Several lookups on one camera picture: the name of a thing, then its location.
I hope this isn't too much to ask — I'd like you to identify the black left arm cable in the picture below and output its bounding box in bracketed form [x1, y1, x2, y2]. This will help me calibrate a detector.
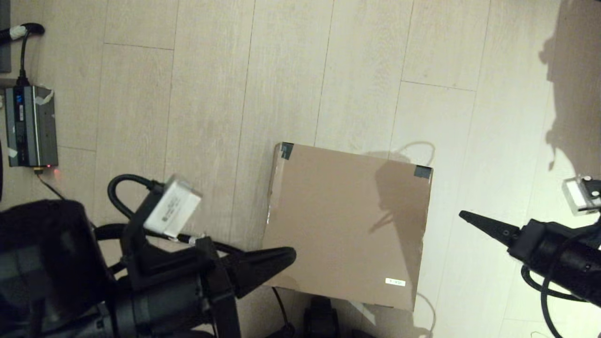
[94, 174, 162, 263]

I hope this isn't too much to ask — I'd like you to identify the grey power supply unit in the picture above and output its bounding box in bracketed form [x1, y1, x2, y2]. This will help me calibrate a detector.
[3, 84, 60, 169]

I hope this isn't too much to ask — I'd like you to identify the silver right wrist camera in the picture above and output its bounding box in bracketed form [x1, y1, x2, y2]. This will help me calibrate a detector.
[562, 176, 601, 216]

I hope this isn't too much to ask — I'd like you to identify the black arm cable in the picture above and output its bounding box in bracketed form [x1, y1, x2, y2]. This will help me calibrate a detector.
[520, 221, 601, 338]
[94, 174, 162, 263]

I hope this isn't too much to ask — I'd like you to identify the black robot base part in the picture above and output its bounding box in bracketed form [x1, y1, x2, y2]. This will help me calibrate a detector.
[302, 296, 341, 338]

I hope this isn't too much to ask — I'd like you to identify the thin black power supply wire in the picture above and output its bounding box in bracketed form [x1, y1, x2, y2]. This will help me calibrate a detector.
[36, 167, 65, 200]

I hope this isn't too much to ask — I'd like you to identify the brown cardboard shoe box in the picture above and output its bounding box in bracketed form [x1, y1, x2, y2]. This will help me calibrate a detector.
[261, 142, 434, 313]

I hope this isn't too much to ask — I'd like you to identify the black plug cable white tape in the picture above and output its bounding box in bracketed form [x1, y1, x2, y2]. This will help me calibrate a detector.
[0, 22, 46, 88]

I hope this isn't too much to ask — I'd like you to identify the dark grey strip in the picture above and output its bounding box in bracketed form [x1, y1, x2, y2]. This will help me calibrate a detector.
[0, 0, 11, 74]

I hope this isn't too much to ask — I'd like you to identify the black corrugated cable conduit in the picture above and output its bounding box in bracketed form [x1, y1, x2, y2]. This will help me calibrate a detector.
[178, 233, 296, 338]

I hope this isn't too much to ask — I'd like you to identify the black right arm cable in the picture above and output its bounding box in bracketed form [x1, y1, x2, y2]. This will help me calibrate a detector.
[520, 221, 601, 338]

